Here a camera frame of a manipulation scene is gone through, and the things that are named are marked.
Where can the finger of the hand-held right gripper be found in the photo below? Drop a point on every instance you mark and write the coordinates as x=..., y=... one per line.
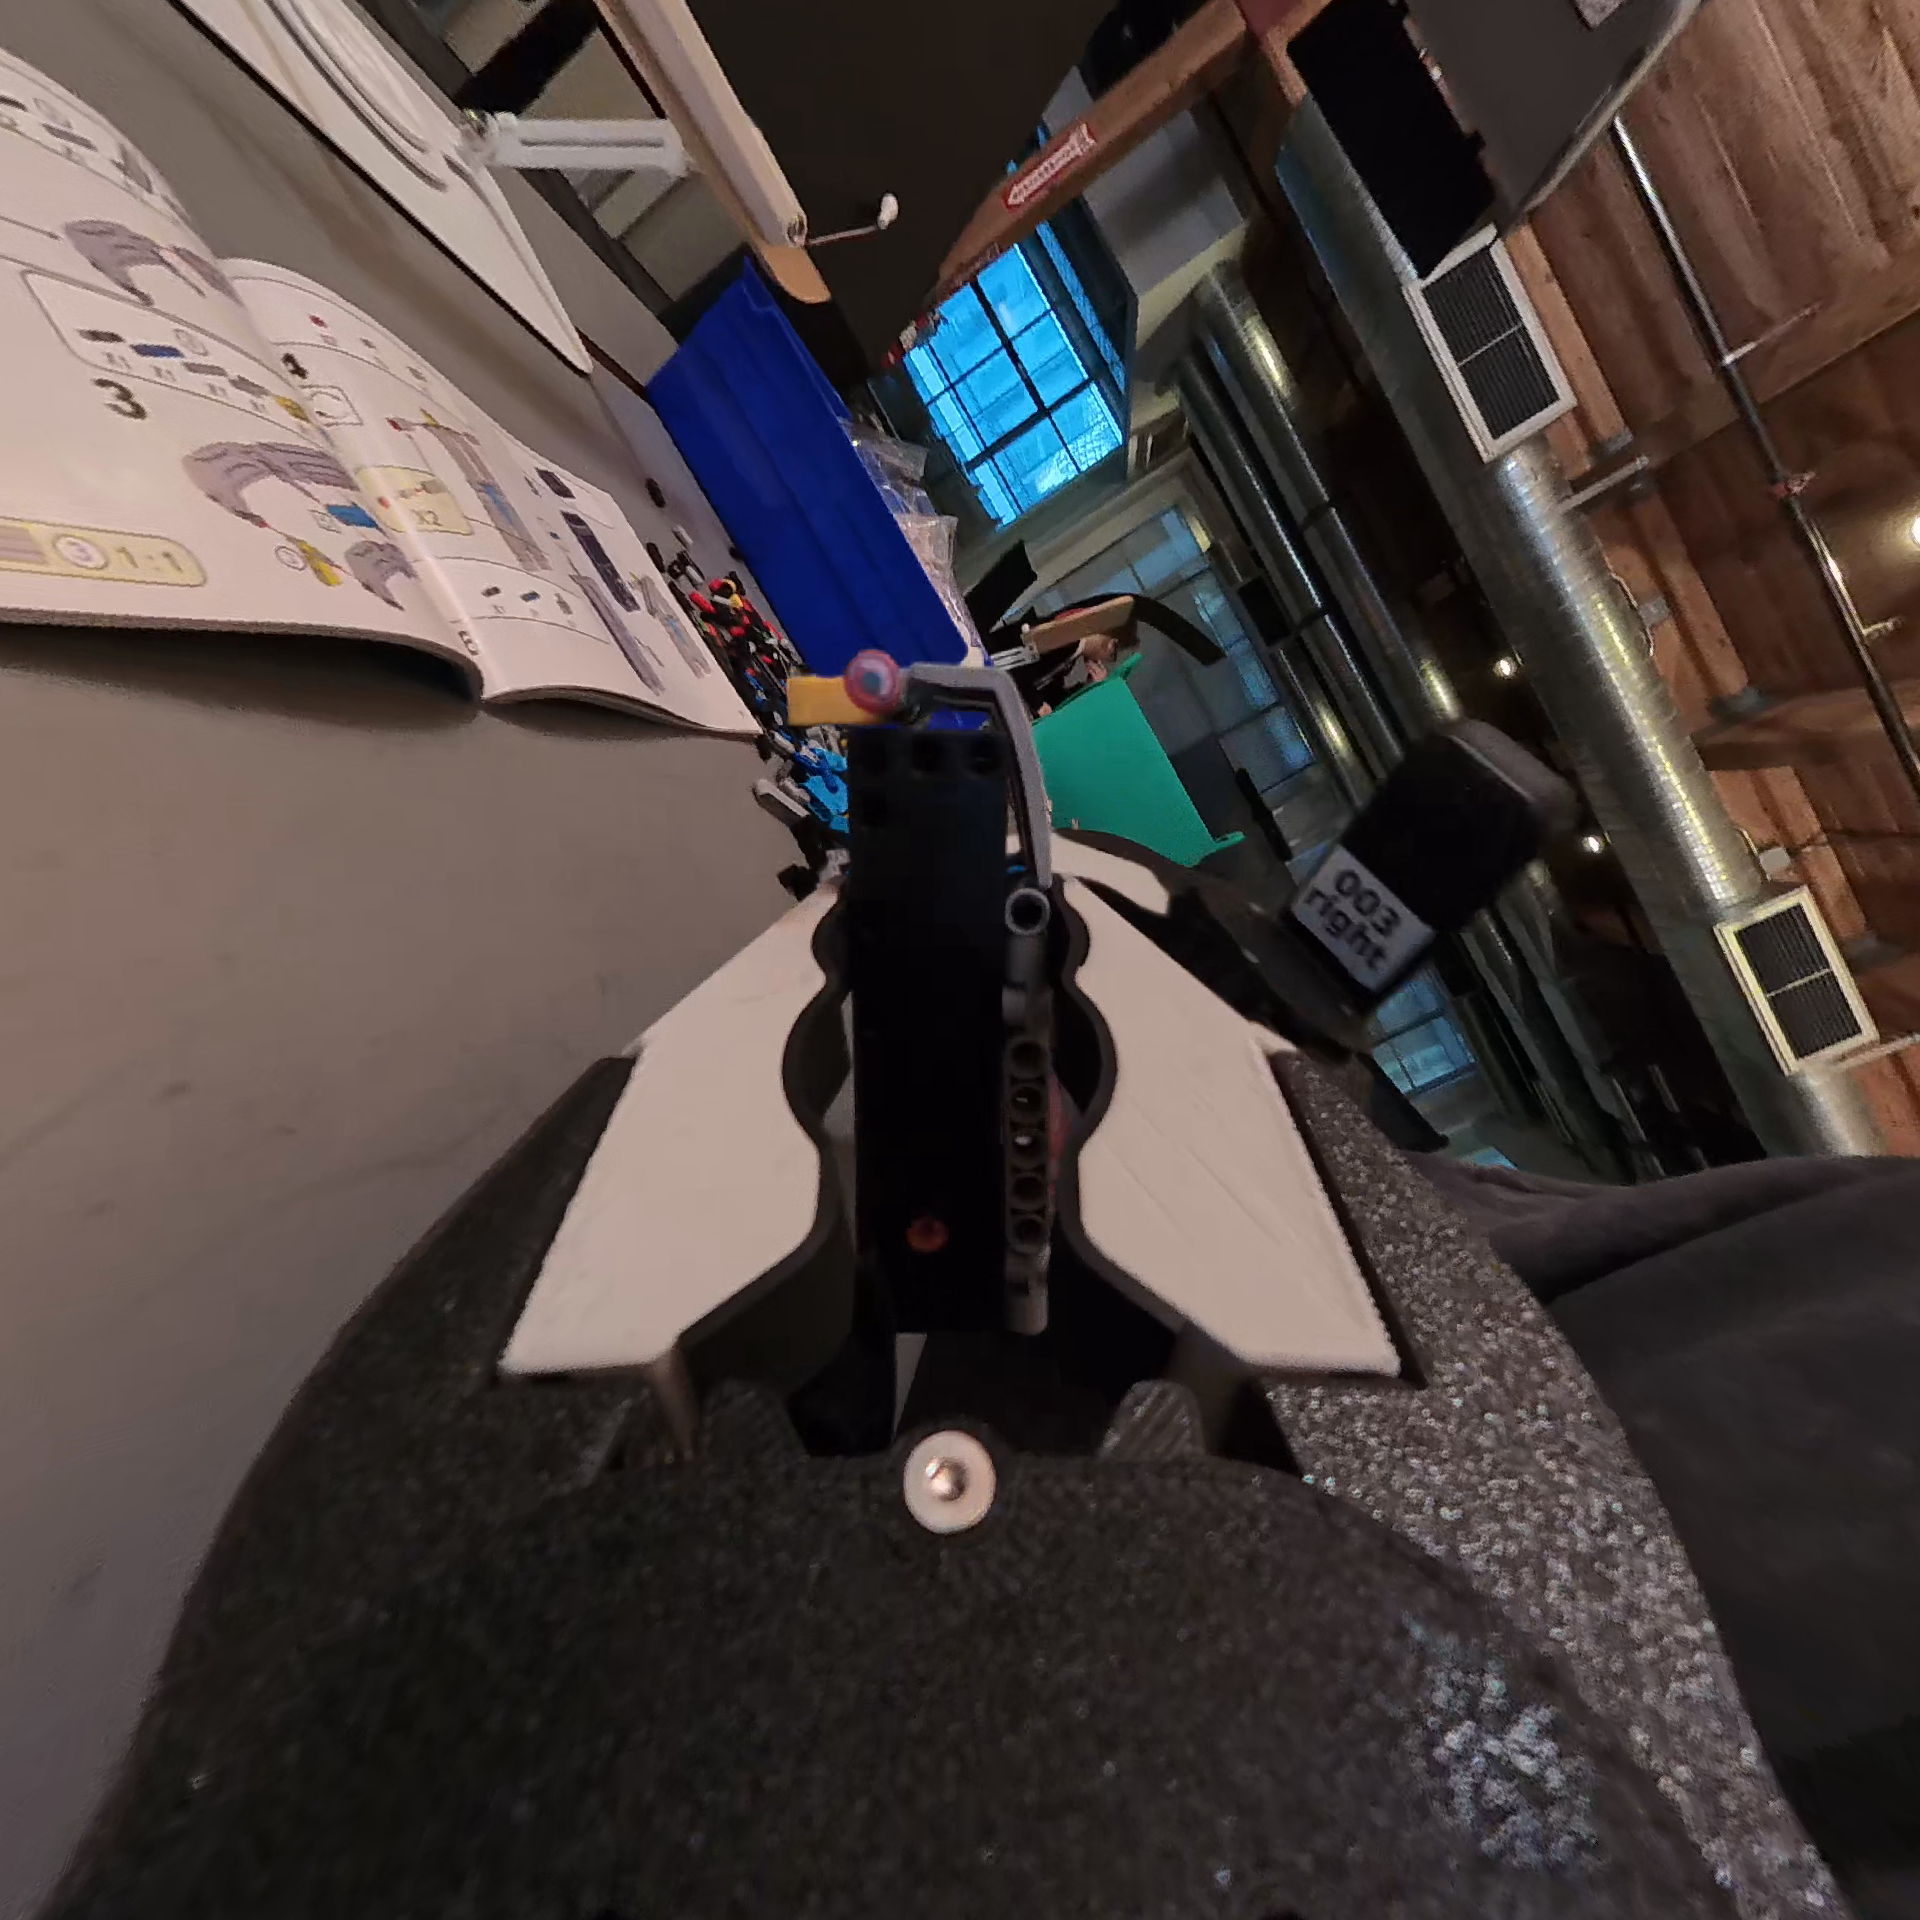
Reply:
x=1119, y=862

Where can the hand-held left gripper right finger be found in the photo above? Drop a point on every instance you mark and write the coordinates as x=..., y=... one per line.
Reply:
x=1230, y=1170

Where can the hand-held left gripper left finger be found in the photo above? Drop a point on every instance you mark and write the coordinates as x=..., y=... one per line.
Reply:
x=675, y=1170

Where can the black and grey brick assembly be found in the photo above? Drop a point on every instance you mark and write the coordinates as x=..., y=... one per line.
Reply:
x=931, y=974

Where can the pile of toy bricks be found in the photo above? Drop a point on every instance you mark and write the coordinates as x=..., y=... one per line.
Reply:
x=735, y=615

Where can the grey desk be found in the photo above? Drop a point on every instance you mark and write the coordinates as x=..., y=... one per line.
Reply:
x=224, y=974

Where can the green plastic bin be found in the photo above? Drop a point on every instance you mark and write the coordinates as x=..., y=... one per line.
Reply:
x=1119, y=764

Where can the white vent grille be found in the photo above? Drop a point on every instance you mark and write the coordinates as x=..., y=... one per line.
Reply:
x=1492, y=346
x=1794, y=974

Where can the clear plastic bags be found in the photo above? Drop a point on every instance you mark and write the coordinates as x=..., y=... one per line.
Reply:
x=900, y=494

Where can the blue lit window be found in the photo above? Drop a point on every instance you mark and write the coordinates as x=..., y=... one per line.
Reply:
x=1019, y=382

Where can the blue plastic bin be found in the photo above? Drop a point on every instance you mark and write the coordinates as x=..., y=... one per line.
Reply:
x=779, y=434

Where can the open instruction booklet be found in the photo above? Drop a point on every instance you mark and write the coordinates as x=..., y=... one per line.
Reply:
x=150, y=450

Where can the white tablet stand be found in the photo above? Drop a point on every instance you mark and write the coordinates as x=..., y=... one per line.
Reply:
x=375, y=105

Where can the silver air duct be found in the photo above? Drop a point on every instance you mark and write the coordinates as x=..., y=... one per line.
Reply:
x=1590, y=644

